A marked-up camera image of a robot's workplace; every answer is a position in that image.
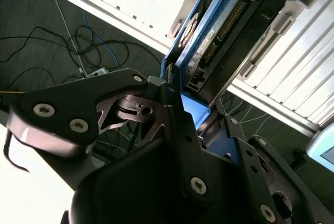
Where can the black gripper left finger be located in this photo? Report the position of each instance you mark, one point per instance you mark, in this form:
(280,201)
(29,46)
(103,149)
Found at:
(57,104)

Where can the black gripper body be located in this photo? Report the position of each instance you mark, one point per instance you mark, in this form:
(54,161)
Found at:
(130,192)

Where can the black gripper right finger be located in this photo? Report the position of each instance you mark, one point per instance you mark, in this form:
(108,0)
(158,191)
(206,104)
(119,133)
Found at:
(242,148)

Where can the hard disk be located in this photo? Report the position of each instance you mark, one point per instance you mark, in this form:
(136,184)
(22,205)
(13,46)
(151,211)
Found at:
(219,23)

